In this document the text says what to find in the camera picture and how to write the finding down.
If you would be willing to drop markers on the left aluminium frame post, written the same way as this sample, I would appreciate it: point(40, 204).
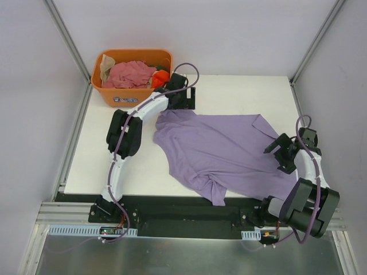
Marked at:
point(67, 38)

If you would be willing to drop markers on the right aluminium frame post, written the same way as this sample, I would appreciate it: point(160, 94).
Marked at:
point(325, 26)

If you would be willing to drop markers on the white cable duct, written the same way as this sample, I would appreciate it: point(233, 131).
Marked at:
point(91, 231)
point(254, 235)

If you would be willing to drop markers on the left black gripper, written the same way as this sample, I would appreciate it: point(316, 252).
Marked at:
point(186, 101)

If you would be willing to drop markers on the purple t-shirt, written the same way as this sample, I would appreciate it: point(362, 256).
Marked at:
point(213, 154)

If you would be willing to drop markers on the aluminium frame post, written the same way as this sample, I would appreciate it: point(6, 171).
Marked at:
point(67, 38)
point(325, 26)

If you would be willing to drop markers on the left white cable duct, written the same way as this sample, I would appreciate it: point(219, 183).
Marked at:
point(91, 231)

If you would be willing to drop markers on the aluminium rail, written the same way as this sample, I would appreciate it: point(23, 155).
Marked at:
point(69, 213)

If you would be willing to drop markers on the right white cable duct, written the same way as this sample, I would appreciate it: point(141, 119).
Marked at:
point(254, 235)

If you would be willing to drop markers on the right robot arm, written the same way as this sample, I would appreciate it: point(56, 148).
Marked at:
point(311, 203)

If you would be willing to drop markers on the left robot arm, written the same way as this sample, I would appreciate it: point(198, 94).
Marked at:
point(124, 138)

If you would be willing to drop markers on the orange plastic basket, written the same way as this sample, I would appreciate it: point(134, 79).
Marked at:
point(119, 97)

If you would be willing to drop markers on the pink crumpled shirt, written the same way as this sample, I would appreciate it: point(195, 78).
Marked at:
point(129, 75)

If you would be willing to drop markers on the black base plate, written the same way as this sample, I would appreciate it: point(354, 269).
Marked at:
point(178, 217)

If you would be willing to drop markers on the beige cloth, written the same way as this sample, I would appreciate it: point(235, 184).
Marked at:
point(106, 64)

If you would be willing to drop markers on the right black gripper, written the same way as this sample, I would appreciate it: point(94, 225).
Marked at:
point(282, 152)

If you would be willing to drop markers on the orange-red cloth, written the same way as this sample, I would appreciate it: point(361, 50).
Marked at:
point(160, 78)

